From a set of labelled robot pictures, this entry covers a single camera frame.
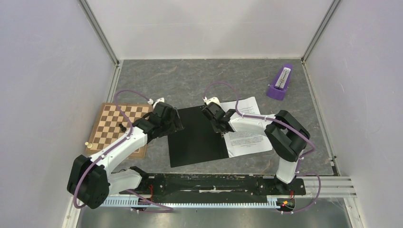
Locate printed paper sheet top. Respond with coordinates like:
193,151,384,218
223,97,273,158

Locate teal folder black inside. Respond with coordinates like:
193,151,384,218
168,105,229,168

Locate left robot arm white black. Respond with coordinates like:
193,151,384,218
67,102,183,209

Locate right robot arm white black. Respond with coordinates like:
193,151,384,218
202,101,316,194

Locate black chess piece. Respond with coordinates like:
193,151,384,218
118,123,127,132

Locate wooden chessboard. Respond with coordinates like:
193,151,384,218
86,103,153,156

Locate purple metronome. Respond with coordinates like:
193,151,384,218
266,64,293,101

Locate white chess pawn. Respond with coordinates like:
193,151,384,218
85,142,93,149

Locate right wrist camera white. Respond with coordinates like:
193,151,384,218
203,97,221,106

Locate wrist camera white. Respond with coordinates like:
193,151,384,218
147,97,165,107
203,97,221,106

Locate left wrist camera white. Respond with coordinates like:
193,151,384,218
147,97,165,107

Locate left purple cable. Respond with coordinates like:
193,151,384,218
73,89,174,213

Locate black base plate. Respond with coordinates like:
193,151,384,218
134,173,306,203

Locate white toothed cable duct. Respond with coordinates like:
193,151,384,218
101,196,280,209

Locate aluminium frame rail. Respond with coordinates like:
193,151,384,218
70,175,358,198

